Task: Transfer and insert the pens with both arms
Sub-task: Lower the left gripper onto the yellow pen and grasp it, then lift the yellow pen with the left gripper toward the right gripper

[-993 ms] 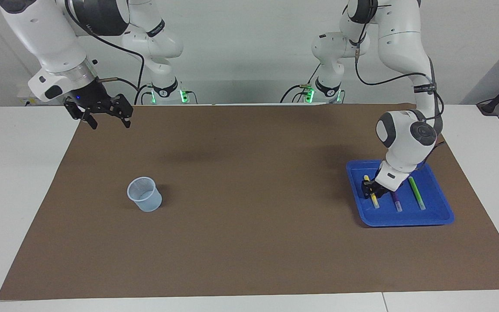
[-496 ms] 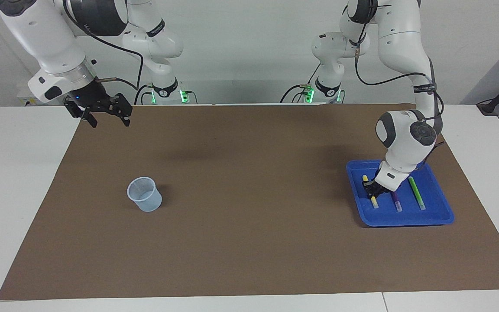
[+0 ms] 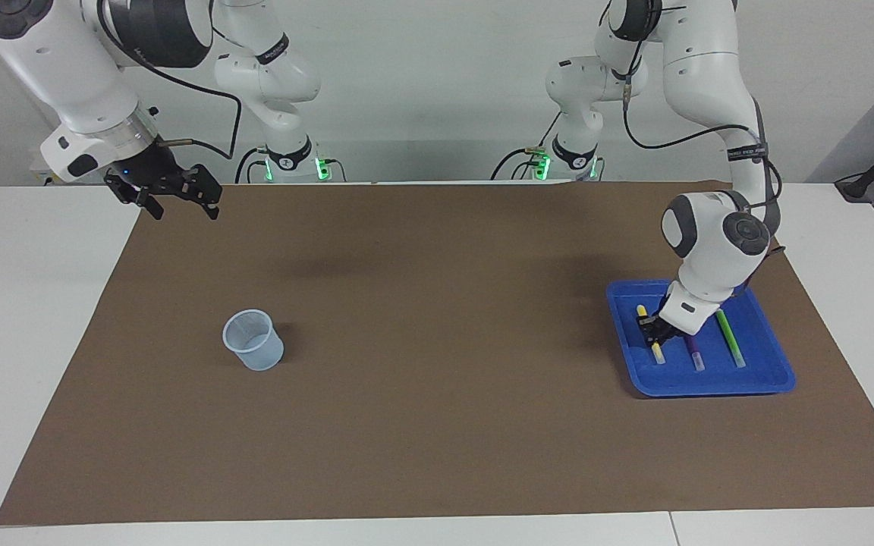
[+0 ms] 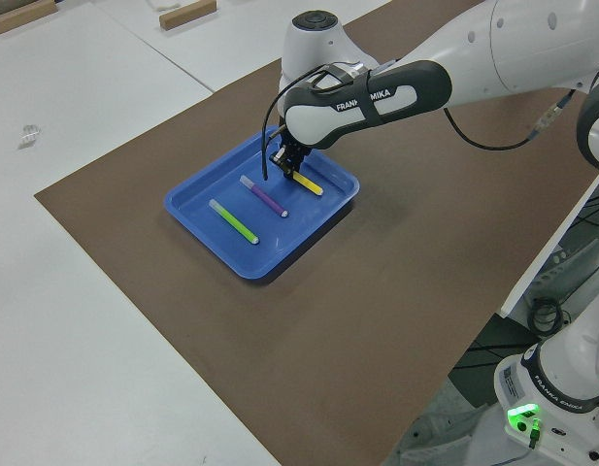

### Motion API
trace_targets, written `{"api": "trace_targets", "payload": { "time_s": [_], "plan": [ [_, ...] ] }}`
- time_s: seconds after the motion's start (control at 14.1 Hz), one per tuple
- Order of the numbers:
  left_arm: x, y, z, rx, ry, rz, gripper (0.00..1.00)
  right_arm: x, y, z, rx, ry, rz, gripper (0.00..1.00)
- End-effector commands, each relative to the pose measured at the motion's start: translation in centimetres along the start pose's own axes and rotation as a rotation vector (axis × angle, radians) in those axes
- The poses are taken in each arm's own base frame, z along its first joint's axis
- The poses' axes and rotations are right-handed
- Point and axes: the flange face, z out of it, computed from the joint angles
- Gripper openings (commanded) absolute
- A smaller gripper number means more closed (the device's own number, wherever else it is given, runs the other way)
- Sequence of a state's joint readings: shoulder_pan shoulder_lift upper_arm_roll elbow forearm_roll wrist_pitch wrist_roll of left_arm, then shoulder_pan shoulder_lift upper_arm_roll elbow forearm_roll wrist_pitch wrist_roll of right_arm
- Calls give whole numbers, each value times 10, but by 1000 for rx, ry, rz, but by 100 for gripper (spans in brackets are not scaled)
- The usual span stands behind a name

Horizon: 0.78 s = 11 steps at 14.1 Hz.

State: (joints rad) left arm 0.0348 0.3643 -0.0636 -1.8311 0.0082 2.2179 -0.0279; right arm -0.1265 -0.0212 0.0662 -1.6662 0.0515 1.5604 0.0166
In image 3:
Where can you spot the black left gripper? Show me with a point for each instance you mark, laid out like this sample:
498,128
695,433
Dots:
663,322

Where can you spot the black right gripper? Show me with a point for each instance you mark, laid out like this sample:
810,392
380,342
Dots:
156,173

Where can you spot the yellow marker pen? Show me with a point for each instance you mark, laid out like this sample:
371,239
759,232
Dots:
658,355

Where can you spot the purple marker pen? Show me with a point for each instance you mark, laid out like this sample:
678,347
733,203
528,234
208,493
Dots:
696,356

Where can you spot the green marker pen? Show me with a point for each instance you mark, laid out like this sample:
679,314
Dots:
733,345

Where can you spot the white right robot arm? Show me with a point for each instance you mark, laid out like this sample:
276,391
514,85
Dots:
58,61

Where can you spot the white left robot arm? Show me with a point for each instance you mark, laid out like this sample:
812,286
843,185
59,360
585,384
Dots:
710,76

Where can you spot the blue plastic tray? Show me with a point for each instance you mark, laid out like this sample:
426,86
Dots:
699,383

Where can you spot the white power box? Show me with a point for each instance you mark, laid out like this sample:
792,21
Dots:
36,165

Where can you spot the translucent plastic cup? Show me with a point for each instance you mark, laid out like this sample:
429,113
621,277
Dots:
255,349

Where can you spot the brown table mat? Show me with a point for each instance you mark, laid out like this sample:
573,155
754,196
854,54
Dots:
437,425

